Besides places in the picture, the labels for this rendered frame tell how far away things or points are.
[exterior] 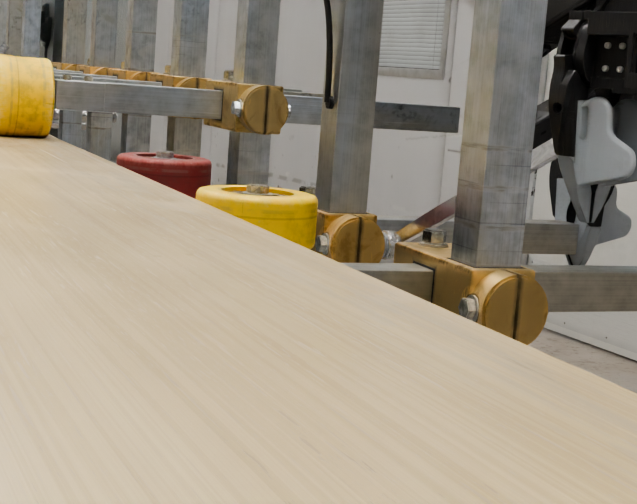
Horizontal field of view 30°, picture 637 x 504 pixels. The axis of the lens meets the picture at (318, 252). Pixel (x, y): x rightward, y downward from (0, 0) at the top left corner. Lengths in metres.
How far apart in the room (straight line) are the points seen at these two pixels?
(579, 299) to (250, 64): 0.49
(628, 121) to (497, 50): 0.16
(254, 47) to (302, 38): 5.92
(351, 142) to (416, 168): 4.93
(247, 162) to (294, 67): 6.00
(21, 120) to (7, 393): 0.91
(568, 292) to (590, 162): 0.10
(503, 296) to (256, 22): 0.56
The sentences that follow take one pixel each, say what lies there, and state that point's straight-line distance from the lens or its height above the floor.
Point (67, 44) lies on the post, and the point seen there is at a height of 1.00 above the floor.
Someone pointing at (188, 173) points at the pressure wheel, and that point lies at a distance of 0.99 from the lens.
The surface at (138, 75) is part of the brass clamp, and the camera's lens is 1.69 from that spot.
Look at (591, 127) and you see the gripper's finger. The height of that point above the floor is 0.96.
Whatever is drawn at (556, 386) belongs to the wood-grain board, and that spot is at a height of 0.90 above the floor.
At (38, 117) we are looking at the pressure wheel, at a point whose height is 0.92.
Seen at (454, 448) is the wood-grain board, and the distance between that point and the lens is 0.29.
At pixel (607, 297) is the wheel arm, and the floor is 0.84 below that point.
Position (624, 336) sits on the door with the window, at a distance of 4.72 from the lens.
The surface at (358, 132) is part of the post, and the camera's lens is 1.01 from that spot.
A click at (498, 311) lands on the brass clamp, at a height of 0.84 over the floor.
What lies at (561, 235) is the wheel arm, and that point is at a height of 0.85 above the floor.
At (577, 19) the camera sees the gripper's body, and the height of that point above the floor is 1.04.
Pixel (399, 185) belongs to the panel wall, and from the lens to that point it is 6.07.
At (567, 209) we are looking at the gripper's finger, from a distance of 1.21.
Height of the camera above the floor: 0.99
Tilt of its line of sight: 8 degrees down
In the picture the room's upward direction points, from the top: 4 degrees clockwise
